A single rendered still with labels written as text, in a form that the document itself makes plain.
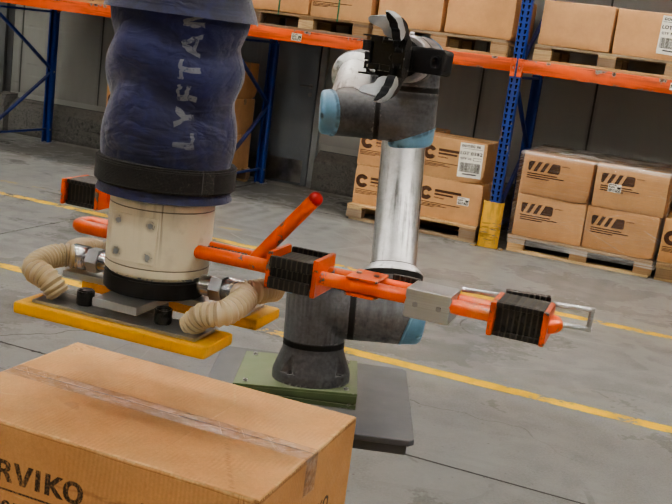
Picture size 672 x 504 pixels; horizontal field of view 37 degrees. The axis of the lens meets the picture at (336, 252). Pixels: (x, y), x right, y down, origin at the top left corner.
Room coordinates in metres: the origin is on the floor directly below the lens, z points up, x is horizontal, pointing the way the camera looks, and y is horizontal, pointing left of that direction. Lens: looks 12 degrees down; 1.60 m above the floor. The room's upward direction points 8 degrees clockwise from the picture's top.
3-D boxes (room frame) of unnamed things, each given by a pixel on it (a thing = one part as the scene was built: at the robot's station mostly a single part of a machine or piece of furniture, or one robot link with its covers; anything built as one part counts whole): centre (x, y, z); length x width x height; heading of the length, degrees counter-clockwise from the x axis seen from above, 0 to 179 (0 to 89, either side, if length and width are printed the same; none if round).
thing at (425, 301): (1.46, -0.15, 1.23); 0.07 x 0.07 x 0.04; 72
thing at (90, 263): (1.60, 0.29, 1.17); 0.34 x 0.25 x 0.06; 72
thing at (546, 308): (1.41, -0.28, 1.24); 0.08 x 0.07 x 0.05; 72
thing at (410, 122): (2.03, -0.11, 1.46); 0.12 x 0.09 x 0.12; 89
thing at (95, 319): (1.51, 0.32, 1.13); 0.34 x 0.10 x 0.05; 72
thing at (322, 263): (1.53, 0.05, 1.24); 0.10 x 0.08 x 0.06; 162
